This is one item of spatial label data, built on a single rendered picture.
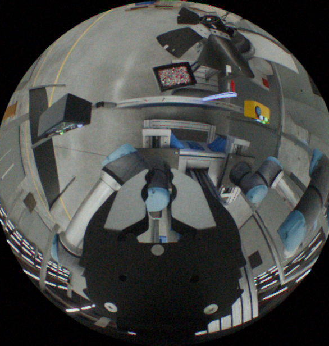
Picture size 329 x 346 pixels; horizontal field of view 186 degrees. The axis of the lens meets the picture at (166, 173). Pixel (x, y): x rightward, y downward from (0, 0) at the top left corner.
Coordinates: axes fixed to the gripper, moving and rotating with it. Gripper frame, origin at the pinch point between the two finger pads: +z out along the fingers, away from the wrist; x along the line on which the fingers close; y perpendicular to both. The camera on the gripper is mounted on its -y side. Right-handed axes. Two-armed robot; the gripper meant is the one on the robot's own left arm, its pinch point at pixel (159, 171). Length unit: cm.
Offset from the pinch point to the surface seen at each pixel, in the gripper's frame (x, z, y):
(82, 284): -104, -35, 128
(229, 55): 24.9, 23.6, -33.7
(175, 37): 8, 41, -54
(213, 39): 20, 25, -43
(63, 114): -32.3, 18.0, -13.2
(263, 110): 55, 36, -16
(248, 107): 47, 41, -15
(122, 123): -54, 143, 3
